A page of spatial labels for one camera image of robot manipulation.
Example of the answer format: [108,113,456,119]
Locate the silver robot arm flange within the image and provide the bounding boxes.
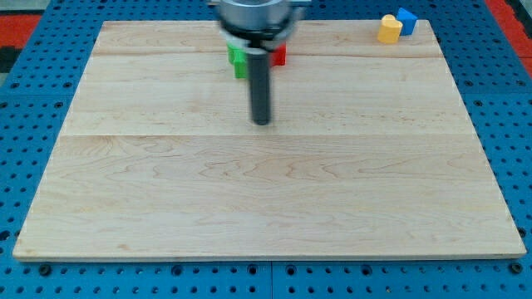
[209,0,312,55]

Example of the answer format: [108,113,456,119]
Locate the blue triangle block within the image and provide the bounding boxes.
[396,7,418,36]

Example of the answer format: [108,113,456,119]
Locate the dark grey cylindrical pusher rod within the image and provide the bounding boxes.
[246,48,271,125]

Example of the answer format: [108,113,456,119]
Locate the red block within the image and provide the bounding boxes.
[269,43,287,66]

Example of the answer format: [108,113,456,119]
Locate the green block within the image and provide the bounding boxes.
[226,43,248,79]

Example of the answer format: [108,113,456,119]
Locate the light wooden board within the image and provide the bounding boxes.
[12,20,526,262]

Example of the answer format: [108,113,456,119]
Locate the yellow heart block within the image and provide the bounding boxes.
[377,14,403,44]

